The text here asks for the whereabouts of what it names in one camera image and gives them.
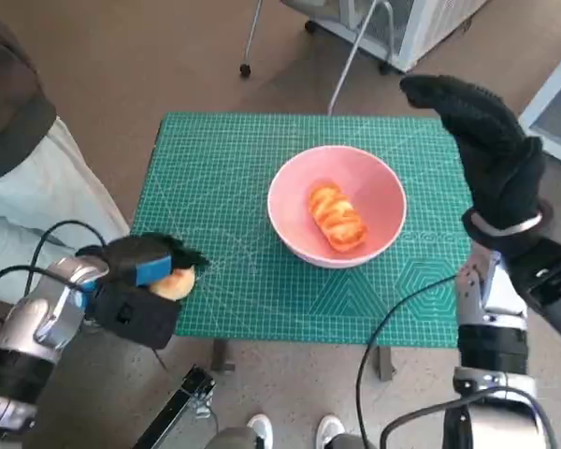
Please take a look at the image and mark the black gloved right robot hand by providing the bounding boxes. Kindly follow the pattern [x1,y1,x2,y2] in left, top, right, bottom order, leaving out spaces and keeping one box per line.
[399,73,545,230]

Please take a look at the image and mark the white shoe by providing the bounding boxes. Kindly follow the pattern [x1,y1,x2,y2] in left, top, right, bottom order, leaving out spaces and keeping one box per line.
[316,412,345,449]
[246,412,275,449]

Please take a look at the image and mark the round toy bread bun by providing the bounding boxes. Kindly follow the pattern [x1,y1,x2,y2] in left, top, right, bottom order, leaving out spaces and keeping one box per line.
[148,266,197,301]

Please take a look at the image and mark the grey leg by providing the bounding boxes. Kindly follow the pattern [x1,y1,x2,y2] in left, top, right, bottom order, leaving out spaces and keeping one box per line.
[329,429,371,449]
[205,426,258,449]

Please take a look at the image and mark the green cutting mat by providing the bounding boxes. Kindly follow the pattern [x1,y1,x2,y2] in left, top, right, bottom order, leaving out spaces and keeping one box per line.
[129,110,471,350]

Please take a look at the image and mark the white vent panel unit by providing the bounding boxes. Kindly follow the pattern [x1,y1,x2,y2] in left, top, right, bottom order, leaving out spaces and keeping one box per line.
[518,41,561,170]

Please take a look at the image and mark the black metal stand bar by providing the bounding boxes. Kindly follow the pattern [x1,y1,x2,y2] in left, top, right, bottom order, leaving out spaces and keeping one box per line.
[133,366,216,449]

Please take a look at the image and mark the white cabinet on casters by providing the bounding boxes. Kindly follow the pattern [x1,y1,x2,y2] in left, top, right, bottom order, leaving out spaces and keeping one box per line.
[280,0,490,75]

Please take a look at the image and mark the dark table leg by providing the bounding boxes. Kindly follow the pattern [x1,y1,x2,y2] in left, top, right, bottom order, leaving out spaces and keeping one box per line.
[377,346,396,381]
[212,340,236,373]

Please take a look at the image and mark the long toy bread loaf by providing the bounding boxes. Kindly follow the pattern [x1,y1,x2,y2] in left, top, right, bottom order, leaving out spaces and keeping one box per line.
[307,180,369,255]

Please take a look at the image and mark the pink bowl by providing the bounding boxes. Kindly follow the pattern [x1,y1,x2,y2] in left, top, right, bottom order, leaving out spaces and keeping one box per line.
[266,145,408,268]

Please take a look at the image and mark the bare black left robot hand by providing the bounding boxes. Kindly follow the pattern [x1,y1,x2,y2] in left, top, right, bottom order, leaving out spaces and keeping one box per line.
[100,233,210,286]

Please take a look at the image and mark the person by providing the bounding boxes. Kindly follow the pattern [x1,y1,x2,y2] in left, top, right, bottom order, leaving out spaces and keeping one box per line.
[0,13,131,300]

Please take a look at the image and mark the silver chair frame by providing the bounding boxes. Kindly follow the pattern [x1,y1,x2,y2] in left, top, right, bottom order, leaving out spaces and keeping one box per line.
[237,0,394,116]

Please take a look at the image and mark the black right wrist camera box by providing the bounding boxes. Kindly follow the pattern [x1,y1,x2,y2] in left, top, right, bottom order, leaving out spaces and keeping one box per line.
[499,236,561,342]

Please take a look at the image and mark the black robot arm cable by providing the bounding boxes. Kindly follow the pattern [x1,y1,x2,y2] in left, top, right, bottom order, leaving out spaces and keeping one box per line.
[0,220,108,328]
[357,274,457,449]
[381,387,557,449]

